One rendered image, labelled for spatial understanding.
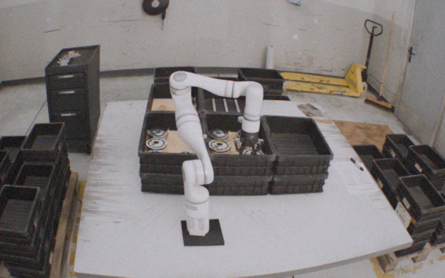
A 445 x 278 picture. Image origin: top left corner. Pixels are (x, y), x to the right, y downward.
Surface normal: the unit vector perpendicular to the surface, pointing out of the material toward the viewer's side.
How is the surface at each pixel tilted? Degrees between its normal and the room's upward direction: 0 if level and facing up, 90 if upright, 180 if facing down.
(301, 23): 90
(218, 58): 90
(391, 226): 0
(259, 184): 90
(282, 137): 0
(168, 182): 90
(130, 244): 0
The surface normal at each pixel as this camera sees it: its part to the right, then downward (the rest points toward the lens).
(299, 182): 0.09, 0.50
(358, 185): 0.08, -0.86
